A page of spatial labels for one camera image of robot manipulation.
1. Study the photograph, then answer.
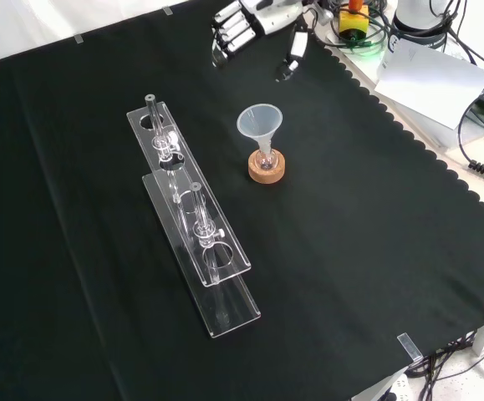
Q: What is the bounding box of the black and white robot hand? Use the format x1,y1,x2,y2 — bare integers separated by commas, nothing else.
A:
210,0,334,83

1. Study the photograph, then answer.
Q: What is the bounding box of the translucent plastic weighing funnel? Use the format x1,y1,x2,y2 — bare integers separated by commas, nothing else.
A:
236,105,283,158

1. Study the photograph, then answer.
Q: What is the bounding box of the clear acrylic funnel stand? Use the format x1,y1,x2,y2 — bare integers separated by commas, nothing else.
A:
125,94,262,339

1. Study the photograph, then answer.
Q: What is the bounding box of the yellow stop button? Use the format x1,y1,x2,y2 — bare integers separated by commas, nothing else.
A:
338,0,370,39

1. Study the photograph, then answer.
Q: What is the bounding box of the small round-bottom glass flask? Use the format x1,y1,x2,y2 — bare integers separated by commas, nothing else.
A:
254,141,278,171

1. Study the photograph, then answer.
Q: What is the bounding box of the pale board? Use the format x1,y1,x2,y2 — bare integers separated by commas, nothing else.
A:
374,38,484,130

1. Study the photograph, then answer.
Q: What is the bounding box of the black bench cloth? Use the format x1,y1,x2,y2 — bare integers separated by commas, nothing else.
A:
0,0,484,401

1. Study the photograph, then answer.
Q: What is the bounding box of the white power strip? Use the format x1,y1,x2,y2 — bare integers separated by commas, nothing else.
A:
356,369,410,401

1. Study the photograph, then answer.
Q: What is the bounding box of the cork ring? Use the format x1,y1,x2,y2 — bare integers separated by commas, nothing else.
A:
247,150,288,184

